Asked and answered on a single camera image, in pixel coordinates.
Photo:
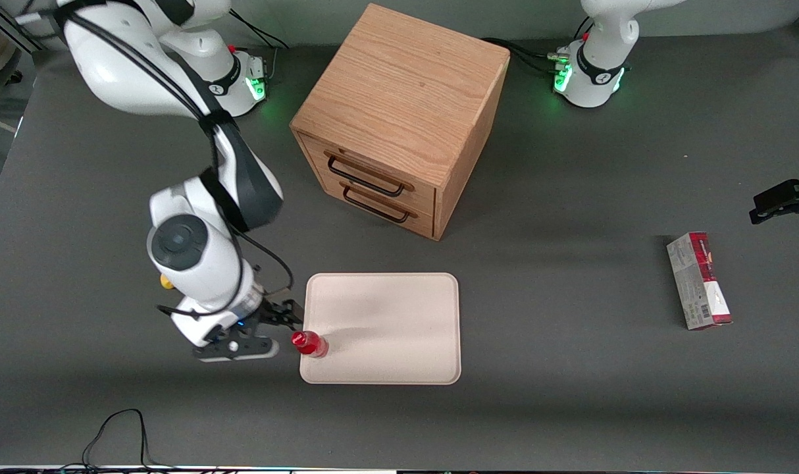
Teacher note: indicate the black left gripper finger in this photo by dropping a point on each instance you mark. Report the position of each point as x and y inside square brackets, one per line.
[778, 197]

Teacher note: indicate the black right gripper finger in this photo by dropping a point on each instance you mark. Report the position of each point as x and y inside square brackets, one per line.
[284, 311]
[274, 327]

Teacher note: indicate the red coke bottle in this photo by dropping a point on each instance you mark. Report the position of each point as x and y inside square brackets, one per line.
[310, 344]

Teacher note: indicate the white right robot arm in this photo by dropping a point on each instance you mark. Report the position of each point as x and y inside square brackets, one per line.
[195, 263]

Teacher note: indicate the beige rectangular tray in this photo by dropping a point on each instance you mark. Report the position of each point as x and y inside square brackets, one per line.
[386, 329]

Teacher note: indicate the red tartan cardboard box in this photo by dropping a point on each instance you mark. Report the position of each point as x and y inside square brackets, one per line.
[699, 280]

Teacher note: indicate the wooden drawer front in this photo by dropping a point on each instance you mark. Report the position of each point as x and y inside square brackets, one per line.
[422, 224]
[426, 197]

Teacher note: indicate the wooden two-drawer cabinet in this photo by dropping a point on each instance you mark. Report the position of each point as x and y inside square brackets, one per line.
[399, 85]

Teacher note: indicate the grey metal frame rail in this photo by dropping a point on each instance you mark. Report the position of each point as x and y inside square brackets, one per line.
[4, 26]

